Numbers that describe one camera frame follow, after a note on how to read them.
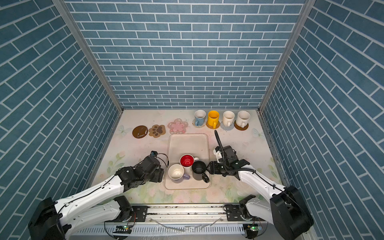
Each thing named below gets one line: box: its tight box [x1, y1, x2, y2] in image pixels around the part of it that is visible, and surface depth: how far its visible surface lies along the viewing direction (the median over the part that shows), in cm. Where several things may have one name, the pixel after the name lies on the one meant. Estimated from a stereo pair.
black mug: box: [192, 160, 210, 183], surface depth 84 cm
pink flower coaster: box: [167, 118, 189, 134], surface depth 113 cm
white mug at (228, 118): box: [222, 110, 235, 127], surface depth 107 cm
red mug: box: [179, 153, 199, 169], surface depth 88 cm
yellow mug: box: [207, 110, 220, 129], surface depth 107 cm
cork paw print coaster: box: [148, 124, 166, 138], surface depth 110 cm
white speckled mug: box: [236, 110, 251, 128], surface depth 107 cm
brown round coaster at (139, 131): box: [132, 125, 148, 139], surface depth 107 cm
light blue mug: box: [194, 109, 207, 127], surface depth 107 cm
